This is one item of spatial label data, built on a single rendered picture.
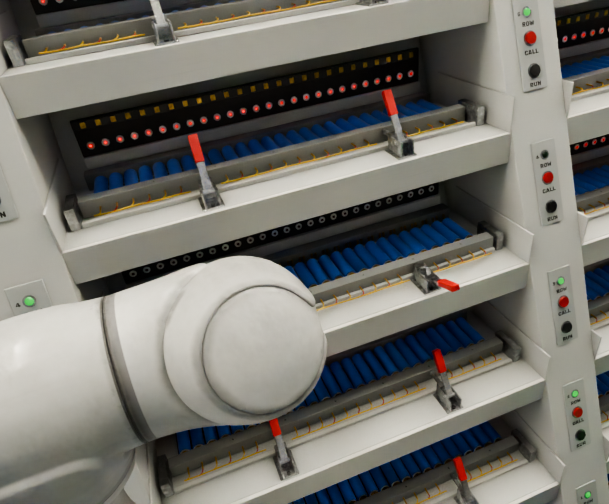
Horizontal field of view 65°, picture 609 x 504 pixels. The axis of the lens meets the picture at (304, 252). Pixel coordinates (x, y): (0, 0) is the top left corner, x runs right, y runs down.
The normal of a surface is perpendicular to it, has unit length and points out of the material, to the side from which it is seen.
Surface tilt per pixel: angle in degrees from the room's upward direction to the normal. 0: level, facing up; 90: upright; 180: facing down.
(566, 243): 90
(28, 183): 90
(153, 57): 111
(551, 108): 90
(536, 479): 21
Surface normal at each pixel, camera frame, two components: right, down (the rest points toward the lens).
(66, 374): 0.40, -0.30
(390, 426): -0.12, -0.83
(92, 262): 0.33, 0.48
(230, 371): 0.19, 0.06
